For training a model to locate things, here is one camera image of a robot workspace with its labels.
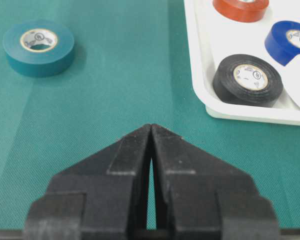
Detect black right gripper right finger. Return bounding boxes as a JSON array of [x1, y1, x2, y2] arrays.
[[151, 124, 280, 240]]

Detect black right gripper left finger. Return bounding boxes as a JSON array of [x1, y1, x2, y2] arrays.
[[23, 124, 151, 240]]

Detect black tape roll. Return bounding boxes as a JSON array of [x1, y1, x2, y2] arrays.
[[212, 54, 284, 108]]

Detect white tape roll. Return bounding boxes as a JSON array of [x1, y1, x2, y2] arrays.
[[283, 54, 300, 107]]

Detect blue tape roll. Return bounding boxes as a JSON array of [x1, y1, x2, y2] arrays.
[[264, 20, 300, 66]]

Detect red tape roll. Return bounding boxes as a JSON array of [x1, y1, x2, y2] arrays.
[[212, 0, 270, 23]]

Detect white plastic tray case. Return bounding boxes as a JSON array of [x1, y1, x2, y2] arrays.
[[184, 0, 300, 126]]

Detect green tape roll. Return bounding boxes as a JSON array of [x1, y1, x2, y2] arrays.
[[2, 20, 75, 78]]

